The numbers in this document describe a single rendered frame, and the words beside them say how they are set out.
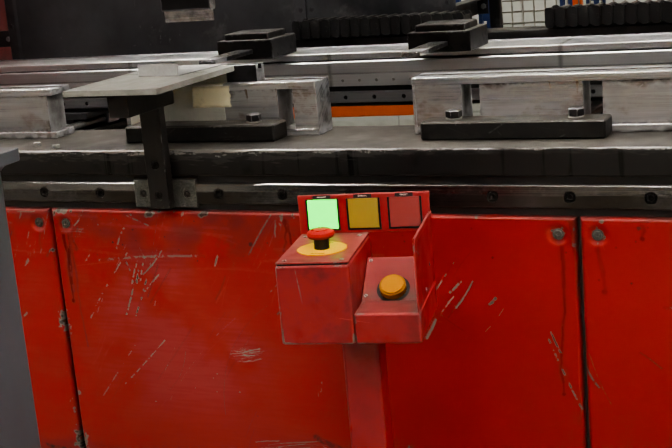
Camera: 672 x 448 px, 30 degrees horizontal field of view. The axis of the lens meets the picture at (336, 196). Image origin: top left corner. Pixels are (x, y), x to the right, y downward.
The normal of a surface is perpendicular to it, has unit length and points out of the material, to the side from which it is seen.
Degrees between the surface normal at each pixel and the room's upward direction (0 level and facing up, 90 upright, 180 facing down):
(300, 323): 90
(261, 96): 90
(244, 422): 91
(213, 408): 90
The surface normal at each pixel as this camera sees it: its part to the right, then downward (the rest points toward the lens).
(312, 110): -0.40, 0.23
